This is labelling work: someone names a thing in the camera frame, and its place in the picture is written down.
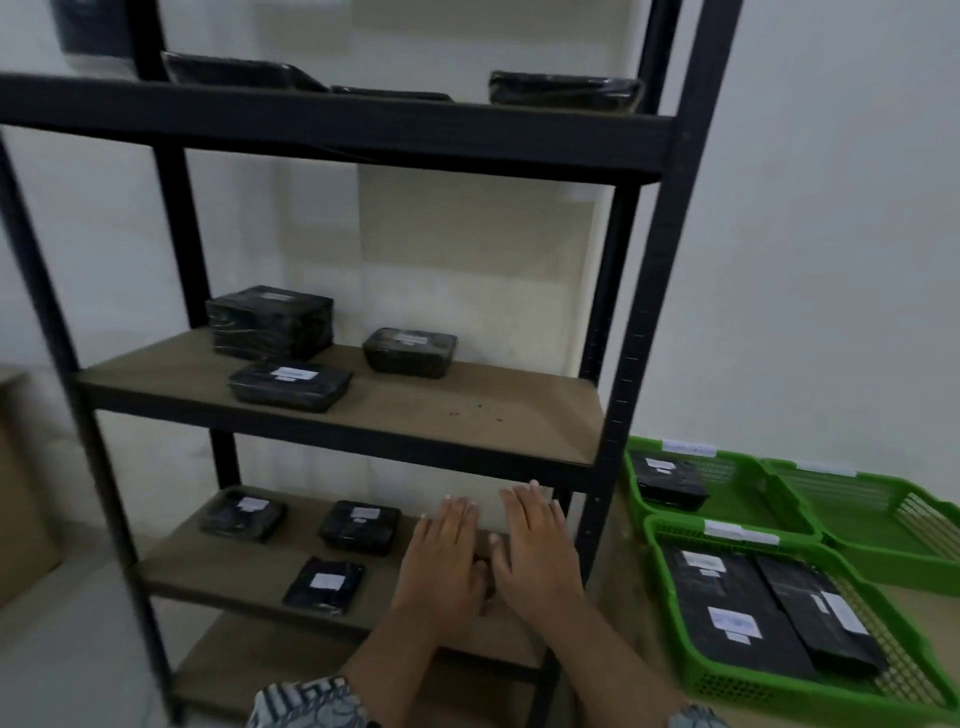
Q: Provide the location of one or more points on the black wrapped food container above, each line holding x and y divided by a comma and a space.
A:
232, 71
562, 88
390, 93

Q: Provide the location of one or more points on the person's right hand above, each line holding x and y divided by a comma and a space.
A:
540, 562

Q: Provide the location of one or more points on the person's right thumb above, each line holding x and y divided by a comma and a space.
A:
499, 562

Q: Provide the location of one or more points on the dark wall panel box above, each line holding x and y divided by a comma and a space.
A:
94, 22

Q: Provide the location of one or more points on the person's left forearm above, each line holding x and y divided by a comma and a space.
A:
390, 667

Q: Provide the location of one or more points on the person's right little finger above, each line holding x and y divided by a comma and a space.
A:
560, 526

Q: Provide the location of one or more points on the large green plastic basket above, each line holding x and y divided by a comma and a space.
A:
900, 675

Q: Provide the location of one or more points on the person's left thumb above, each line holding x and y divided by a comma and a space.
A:
484, 579

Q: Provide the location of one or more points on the person's right forearm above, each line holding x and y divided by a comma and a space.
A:
600, 667

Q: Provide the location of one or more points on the tall wrapped black container stack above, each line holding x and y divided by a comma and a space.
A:
270, 321

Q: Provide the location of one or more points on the person's right middle finger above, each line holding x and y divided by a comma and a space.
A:
528, 508

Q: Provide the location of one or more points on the black container with white label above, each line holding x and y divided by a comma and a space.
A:
667, 484
241, 516
409, 352
360, 526
289, 384

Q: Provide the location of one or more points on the black metal wooden shelf rack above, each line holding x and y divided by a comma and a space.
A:
465, 405

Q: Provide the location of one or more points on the person's left little finger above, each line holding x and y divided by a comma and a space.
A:
421, 536

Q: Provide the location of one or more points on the person's left hand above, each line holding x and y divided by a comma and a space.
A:
442, 570

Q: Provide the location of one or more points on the patterned sleeve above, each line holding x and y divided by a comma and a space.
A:
697, 718
307, 705

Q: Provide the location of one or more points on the patterned left sleeve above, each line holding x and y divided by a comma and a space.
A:
307, 705

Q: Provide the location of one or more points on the patterned right sleeve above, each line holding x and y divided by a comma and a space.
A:
697, 718

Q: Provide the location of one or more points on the flat black packet white label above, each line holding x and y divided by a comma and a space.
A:
324, 586
739, 645
712, 574
817, 622

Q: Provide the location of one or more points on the person's left middle finger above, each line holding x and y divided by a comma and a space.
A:
457, 523

